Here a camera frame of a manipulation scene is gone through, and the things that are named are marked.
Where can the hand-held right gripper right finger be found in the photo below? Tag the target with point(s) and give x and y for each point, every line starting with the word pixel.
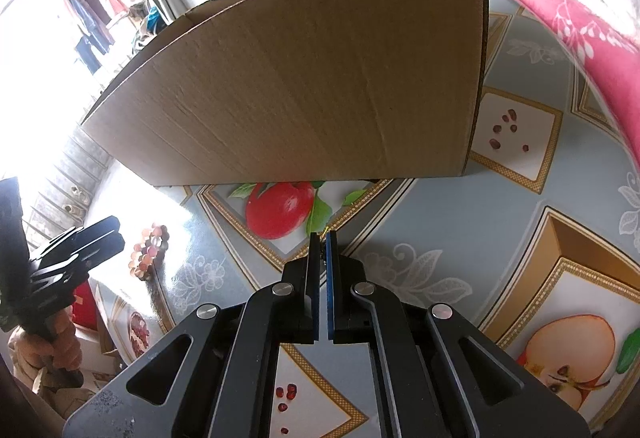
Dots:
pixel 331 298

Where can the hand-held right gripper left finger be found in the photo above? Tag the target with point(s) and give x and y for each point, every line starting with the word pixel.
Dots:
pixel 314 298

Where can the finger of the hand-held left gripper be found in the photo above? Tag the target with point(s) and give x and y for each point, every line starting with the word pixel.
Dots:
pixel 90 258
pixel 85 235

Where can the brown cardboard box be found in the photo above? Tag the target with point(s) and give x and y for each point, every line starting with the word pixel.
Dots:
pixel 310 67

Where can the person's left forearm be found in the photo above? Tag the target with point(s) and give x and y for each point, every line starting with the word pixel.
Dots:
pixel 45 398

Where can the person's left hand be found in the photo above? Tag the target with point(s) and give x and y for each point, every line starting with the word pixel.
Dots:
pixel 55 343

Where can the red paper bag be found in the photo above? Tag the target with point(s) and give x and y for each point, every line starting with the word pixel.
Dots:
pixel 82 313

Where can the blue bag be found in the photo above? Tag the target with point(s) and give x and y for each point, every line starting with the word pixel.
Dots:
pixel 150 22

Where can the hanging clothes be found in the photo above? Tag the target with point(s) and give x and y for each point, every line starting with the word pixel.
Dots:
pixel 95 12

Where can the pink floral blanket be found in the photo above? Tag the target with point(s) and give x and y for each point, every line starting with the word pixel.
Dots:
pixel 575 27

